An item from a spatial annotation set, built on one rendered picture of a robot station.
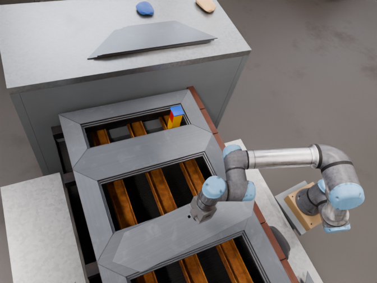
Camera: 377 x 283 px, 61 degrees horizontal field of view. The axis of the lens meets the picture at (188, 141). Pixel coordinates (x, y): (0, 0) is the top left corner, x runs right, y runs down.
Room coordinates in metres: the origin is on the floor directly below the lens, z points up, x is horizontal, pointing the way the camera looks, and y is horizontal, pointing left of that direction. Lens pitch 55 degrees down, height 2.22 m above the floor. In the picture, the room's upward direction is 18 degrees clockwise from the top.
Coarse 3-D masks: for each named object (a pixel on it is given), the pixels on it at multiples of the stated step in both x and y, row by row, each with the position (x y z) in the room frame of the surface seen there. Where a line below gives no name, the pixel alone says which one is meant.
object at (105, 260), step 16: (144, 112) 1.07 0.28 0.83; (176, 160) 0.84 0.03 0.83; (208, 160) 0.90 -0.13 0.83; (112, 176) 0.64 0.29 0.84; (128, 176) 0.68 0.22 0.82; (112, 224) 0.44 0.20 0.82; (240, 224) 0.62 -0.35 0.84; (112, 240) 0.37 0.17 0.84; (208, 240) 0.49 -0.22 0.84; (224, 240) 0.53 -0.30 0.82; (112, 256) 0.31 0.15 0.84; (176, 256) 0.39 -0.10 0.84; (256, 256) 0.50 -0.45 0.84; (128, 272) 0.27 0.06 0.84; (144, 272) 0.29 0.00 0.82
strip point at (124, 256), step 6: (126, 240) 0.38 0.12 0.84; (120, 246) 0.35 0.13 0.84; (126, 246) 0.36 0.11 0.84; (120, 252) 0.33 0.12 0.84; (126, 252) 0.34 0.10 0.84; (132, 252) 0.35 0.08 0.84; (114, 258) 0.30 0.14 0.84; (120, 258) 0.31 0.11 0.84; (126, 258) 0.32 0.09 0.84; (132, 258) 0.32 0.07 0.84; (120, 264) 0.29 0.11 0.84; (126, 264) 0.29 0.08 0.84; (132, 264) 0.30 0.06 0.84; (138, 264) 0.31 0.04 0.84; (138, 270) 0.29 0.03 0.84
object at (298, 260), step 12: (228, 144) 1.16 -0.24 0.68; (240, 144) 1.18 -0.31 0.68; (252, 180) 0.97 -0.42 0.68; (264, 192) 0.92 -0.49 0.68; (264, 204) 0.84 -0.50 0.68; (264, 216) 0.78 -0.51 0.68; (276, 216) 0.80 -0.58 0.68; (288, 228) 0.75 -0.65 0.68; (288, 240) 0.69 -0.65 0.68; (300, 252) 0.65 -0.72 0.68; (300, 264) 0.58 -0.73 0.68; (312, 264) 0.60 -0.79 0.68; (300, 276) 0.53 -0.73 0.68; (312, 276) 0.55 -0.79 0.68
